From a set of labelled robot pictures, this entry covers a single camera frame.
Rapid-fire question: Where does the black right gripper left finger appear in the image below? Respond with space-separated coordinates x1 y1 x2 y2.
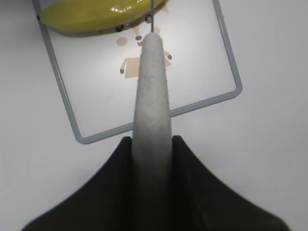
23 137 132 231

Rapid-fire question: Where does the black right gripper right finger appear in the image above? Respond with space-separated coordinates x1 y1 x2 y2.
171 136 289 231

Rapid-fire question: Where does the cleaver knife white handle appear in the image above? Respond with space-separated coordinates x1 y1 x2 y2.
131 0 174 191

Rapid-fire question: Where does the yellow plastic banana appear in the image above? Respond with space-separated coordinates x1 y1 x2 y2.
38 0 170 33

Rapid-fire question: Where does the white grey cutting board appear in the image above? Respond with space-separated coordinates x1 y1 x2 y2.
33 0 243 144

